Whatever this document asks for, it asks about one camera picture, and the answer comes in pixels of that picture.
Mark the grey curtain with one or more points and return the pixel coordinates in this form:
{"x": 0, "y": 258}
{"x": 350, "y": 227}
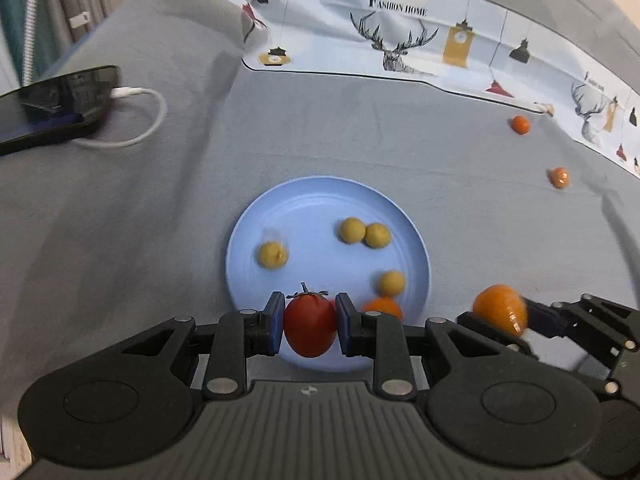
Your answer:
{"x": 65, "y": 0}

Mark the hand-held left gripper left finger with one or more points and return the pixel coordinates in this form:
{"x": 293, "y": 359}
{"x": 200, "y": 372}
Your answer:
{"x": 275, "y": 322}

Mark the black smartphone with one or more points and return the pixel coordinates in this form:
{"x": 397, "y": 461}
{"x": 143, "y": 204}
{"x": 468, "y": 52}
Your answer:
{"x": 50, "y": 105}

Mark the red cherry tomato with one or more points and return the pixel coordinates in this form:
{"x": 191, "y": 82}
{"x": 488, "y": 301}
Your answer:
{"x": 310, "y": 327}

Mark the grey bed sheet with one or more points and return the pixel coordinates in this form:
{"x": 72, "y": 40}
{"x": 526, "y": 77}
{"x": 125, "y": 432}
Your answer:
{"x": 150, "y": 220}

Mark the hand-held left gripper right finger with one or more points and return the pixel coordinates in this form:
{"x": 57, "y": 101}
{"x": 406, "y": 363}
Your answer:
{"x": 345, "y": 325}

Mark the blue round plate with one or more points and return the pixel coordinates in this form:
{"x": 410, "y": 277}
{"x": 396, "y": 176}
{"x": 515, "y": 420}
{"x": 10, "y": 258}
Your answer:
{"x": 320, "y": 210}

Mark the small orange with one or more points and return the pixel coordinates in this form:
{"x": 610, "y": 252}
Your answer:
{"x": 500, "y": 310}
{"x": 520, "y": 124}
{"x": 559, "y": 177}
{"x": 382, "y": 307}

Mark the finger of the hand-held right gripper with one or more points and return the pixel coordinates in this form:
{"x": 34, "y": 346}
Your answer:
{"x": 550, "y": 317}
{"x": 479, "y": 326}

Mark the white printed blanket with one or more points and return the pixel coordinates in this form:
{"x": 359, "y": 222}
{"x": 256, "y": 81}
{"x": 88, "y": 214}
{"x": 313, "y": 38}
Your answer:
{"x": 410, "y": 20}

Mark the small yellow round fruit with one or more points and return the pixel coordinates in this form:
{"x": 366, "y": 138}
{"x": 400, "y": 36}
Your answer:
{"x": 272, "y": 255}
{"x": 377, "y": 235}
{"x": 352, "y": 230}
{"x": 391, "y": 282}

